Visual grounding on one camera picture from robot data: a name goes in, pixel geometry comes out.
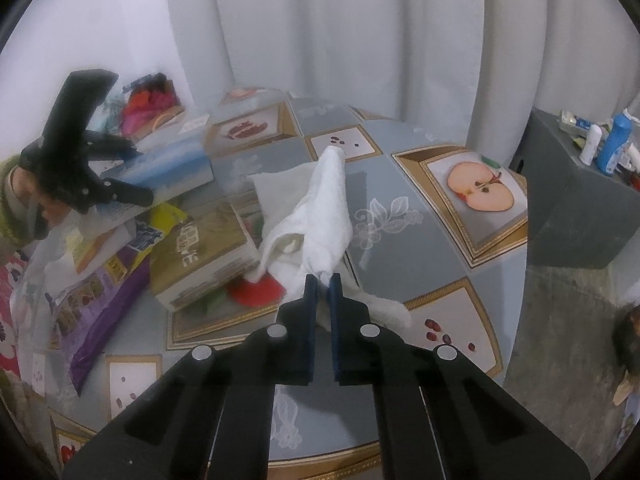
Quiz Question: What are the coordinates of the blue white tissue box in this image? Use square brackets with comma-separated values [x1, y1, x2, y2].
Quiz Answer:
[99, 129, 217, 223]

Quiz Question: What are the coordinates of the yellow snack packet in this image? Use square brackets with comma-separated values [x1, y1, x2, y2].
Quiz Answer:
[131, 203, 188, 262]

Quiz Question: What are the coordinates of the purple snack packet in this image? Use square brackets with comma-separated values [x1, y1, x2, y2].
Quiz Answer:
[49, 254, 157, 397]

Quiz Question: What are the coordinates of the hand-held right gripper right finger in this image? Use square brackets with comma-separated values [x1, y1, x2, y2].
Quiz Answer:
[330, 273, 592, 480]

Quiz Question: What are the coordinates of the person's left hand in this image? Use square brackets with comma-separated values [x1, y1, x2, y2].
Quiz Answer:
[11, 166, 72, 239]

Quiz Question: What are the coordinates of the grey cabinet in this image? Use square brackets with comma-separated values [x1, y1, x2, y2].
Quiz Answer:
[524, 106, 640, 272]

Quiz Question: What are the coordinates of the clear plastic bag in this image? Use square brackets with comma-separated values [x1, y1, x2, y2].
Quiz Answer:
[9, 239, 82, 392]

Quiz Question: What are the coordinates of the person's left forearm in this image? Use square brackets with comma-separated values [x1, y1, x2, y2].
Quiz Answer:
[0, 156, 24, 252]

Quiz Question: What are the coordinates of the blue toiletry bottle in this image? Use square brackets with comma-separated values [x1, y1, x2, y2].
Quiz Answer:
[596, 111, 632, 177]

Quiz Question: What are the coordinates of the white cloth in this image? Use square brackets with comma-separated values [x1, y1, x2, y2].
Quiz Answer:
[256, 146, 414, 332]

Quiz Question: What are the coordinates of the fruit print tablecloth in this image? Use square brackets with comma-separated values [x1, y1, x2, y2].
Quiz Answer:
[30, 86, 532, 480]

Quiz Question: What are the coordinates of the white curtain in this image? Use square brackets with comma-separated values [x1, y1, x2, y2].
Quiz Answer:
[159, 0, 640, 172]

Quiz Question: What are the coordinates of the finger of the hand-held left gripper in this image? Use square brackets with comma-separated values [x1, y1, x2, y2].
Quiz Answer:
[82, 131, 139, 159]
[89, 178, 154, 208]

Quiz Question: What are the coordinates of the white paper napkin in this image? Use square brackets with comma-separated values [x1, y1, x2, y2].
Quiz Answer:
[246, 164, 322, 233]

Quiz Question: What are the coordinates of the white toiletry bottle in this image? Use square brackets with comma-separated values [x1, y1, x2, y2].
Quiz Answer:
[579, 124, 604, 167]

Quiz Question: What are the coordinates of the small brown snack packet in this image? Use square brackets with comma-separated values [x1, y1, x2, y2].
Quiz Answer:
[149, 204, 262, 312]

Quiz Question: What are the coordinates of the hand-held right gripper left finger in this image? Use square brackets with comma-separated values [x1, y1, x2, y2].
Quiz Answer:
[61, 275, 319, 480]

